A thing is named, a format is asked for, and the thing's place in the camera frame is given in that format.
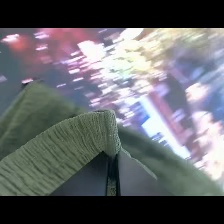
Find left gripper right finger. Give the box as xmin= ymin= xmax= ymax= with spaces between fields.
xmin=112 ymin=150 xmax=173 ymax=196

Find dark green trousers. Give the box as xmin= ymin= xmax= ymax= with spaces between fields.
xmin=0 ymin=80 xmax=224 ymax=196

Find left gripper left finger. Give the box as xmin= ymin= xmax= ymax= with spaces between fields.
xmin=49 ymin=151 xmax=114 ymax=196

